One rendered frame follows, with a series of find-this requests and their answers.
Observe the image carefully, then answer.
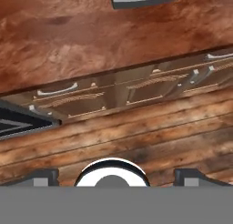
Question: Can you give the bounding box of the white and black round object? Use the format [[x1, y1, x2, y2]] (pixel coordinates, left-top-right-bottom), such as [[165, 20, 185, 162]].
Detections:
[[74, 157, 151, 188]]

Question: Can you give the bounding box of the brown wooden drawer front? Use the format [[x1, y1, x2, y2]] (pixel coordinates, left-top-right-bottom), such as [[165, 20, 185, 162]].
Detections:
[[115, 61, 208, 87], [168, 50, 233, 72], [30, 77, 117, 103]]

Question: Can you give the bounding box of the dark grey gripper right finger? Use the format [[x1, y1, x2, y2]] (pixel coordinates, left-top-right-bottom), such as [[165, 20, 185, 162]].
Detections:
[[173, 168, 233, 188]]

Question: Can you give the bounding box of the black oven door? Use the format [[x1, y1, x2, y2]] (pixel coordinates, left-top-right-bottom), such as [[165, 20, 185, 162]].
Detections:
[[0, 99, 63, 141]]

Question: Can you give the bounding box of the curved silver drawer handle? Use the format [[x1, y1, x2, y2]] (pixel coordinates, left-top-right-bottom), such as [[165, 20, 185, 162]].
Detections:
[[36, 81, 79, 97], [205, 52, 233, 63]]

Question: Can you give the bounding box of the brown wooden cupboard door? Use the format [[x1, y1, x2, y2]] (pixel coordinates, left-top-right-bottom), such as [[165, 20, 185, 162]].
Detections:
[[125, 73, 195, 107], [37, 92, 117, 119], [181, 61, 233, 94]]

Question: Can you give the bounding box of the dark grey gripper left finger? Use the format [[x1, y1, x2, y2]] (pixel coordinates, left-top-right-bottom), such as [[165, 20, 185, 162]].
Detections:
[[2, 168, 60, 188]]

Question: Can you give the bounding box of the silver cupboard door handle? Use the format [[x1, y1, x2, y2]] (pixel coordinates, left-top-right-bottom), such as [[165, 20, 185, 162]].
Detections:
[[197, 65, 216, 85], [28, 104, 54, 117], [187, 68, 200, 86]]

